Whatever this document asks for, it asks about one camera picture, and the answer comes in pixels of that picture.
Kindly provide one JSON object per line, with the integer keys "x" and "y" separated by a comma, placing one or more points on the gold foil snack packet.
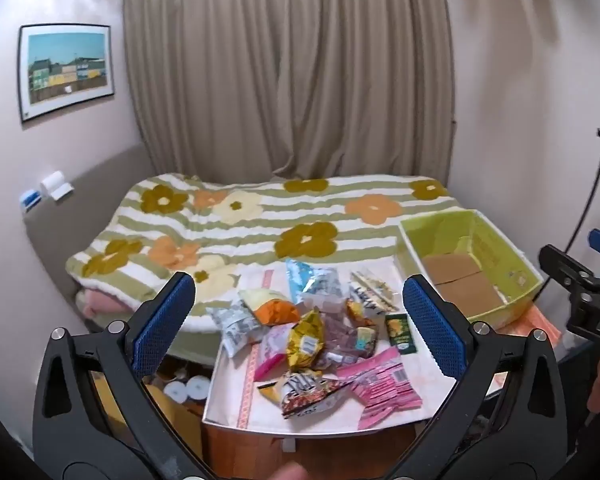
{"x": 302, "y": 342}

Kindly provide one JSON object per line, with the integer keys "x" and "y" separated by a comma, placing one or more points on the small green snack packet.
{"x": 400, "y": 332}

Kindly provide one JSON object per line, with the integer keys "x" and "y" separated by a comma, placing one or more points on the pink striped snack packet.
{"x": 385, "y": 385}

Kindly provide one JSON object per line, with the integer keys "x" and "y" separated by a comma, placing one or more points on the small orange brown snack packet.
{"x": 360, "y": 312}

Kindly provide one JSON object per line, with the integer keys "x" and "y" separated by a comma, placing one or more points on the white brown lettered snack packet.
{"x": 305, "y": 392}

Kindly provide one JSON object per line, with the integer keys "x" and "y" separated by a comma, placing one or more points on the brown purple snack packet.
{"x": 340, "y": 340}

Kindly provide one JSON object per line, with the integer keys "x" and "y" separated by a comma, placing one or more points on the peach mat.
{"x": 535, "y": 330}

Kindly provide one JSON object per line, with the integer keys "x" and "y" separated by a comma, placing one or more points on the blue white small holder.
{"x": 30, "y": 201}

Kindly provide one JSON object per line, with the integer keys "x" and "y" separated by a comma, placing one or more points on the green cardboard box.
{"x": 480, "y": 245}

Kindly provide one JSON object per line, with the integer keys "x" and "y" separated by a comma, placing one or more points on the white toilet paper roll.
{"x": 198, "y": 388}
{"x": 176, "y": 391}

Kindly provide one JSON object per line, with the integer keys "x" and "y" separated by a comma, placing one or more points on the beige curtain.
{"x": 290, "y": 70}

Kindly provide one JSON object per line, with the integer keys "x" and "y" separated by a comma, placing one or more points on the framed wall picture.
{"x": 65, "y": 70}

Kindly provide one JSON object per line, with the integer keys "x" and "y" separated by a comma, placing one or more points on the white cloth with pink trim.
{"x": 420, "y": 367}

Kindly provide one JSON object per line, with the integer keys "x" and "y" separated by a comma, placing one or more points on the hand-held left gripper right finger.
{"x": 432, "y": 325}

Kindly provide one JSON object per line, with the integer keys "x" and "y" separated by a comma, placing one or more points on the grey bed frame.
{"x": 80, "y": 230}

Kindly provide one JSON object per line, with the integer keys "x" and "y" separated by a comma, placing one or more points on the grey white snack packet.
{"x": 232, "y": 327}

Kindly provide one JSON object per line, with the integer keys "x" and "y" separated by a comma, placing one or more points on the pink pillow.
{"x": 102, "y": 305}

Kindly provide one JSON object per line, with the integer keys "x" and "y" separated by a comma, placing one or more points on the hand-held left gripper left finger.
{"x": 162, "y": 325}

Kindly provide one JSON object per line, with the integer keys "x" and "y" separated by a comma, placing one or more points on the pale yellow orange snack packet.
{"x": 275, "y": 312}

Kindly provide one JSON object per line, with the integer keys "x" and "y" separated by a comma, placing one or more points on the yellow cardboard box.
{"x": 180, "y": 420}

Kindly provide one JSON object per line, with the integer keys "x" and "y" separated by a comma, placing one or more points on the blue silver snack packet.
{"x": 305, "y": 280}

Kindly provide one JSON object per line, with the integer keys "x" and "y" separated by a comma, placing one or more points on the black stand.
{"x": 587, "y": 200}

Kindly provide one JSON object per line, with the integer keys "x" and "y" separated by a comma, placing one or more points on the pink translucent snack packet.
{"x": 270, "y": 352}

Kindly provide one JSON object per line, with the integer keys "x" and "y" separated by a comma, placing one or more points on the black white striped snack packet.
{"x": 370, "y": 287}

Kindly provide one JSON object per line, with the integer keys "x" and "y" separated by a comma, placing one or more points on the floral striped blanket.
{"x": 240, "y": 232}

